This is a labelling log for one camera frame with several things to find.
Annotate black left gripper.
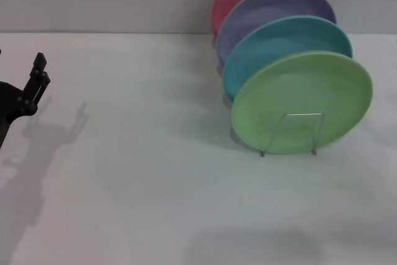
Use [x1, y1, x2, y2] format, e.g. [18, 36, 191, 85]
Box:
[0, 52, 51, 151]

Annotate green plastic plate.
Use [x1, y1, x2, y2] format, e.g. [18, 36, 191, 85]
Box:
[231, 50, 374, 156]

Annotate cyan plastic plate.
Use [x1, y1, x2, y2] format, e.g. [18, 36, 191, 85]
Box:
[222, 15, 354, 103]

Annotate purple plastic plate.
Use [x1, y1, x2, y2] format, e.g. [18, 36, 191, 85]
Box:
[215, 0, 337, 67]

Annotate chrome wire plate rack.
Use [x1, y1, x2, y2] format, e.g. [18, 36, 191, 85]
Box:
[259, 112, 325, 158]

